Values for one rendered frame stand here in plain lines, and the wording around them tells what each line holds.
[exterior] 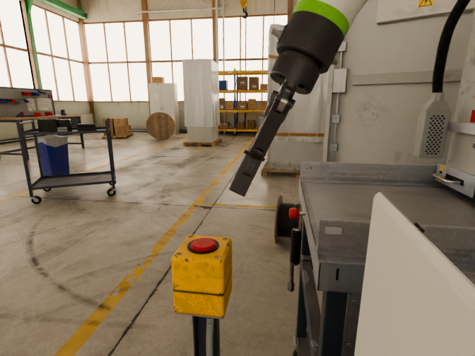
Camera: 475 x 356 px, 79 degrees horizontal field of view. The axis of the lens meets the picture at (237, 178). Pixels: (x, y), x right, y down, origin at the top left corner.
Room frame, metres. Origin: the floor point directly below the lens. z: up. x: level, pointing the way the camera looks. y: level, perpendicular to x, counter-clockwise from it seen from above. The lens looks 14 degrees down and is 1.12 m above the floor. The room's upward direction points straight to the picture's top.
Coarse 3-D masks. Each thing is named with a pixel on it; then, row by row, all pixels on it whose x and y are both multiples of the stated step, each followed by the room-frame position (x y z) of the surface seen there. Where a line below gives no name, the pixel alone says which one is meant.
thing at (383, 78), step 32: (384, 0) 1.23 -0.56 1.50; (416, 0) 1.17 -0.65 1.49; (448, 0) 1.11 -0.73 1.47; (352, 32) 1.32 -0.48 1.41; (384, 32) 1.25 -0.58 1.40; (416, 32) 1.18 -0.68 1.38; (352, 64) 1.31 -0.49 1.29; (384, 64) 1.24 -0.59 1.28; (416, 64) 1.17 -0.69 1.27; (448, 64) 1.12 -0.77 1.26; (352, 96) 1.30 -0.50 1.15; (384, 96) 1.23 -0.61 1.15; (416, 96) 1.16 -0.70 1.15; (448, 96) 1.11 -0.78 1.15; (352, 128) 1.29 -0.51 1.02; (384, 128) 1.22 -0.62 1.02; (416, 128) 1.15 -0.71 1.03; (352, 160) 1.29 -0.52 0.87; (384, 160) 1.21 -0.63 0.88; (416, 160) 1.14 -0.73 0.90
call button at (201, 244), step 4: (196, 240) 0.42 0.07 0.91; (200, 240) 0.42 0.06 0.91; (204, 240) 0.42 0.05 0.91; (208, 240) 0.42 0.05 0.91; (212, 240) 0.42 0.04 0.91; (192, 244) 0.41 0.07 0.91; (196, 244) 0.40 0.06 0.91; (200, 244) 0.40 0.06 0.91; (204, 244) 0.40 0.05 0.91; (208, 244) 0.40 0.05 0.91; (212, 244) 0.40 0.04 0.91; (192, 248) 0.40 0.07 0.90; (196, 248) 0.40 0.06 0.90; (200, 248) 0.39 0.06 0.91; (204, 248) 0.39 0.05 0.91; (208, 248) 0.40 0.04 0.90; (212, 248) 0.40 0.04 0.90
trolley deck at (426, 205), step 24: (312, 192) 0.87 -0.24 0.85; (336, 192) 0.87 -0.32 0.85; (360, 192) 0.87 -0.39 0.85; (384, 192) 0.87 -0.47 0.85; (408, 192) 0.87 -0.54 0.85; (432, 192) 0.87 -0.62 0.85; (456, 192) 0.87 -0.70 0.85; (312, 216) 0.67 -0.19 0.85; (336, 216) 0.67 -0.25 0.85; (360, 216) 0.67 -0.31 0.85; (408, 216) 0.67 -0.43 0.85; (432, 216) 0.67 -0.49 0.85; (456, 216) 0.67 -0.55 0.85; (312, 240) 0.56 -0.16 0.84; (312, 264) 0.53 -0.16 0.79; (336, 264) 0.45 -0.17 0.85; (360, 264) 0.44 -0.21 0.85; (336, 288) 0.45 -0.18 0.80; (360, 288) 0.44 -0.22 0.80
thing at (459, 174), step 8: (448, 168) 0.89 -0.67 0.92; (456, 168) 0.87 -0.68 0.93; (440, 176) 0.92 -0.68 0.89; (448, 176) 0.88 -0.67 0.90; (456, 176) 0.84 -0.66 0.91; (464, 176) 0.80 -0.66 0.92; (472, 176) 0.77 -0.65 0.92; (448, 184) 0.87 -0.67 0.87; (456, 184) 0.83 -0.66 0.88; (464, 184) 0.80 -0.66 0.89; (472, 184) 0.76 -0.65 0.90; (464, 192) 0.79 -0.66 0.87; (472, 192) 0.76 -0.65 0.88
